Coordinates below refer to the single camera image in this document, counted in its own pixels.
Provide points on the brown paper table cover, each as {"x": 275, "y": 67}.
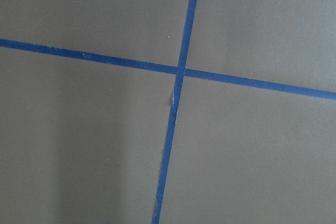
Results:
{"x": 167, "y": 111}

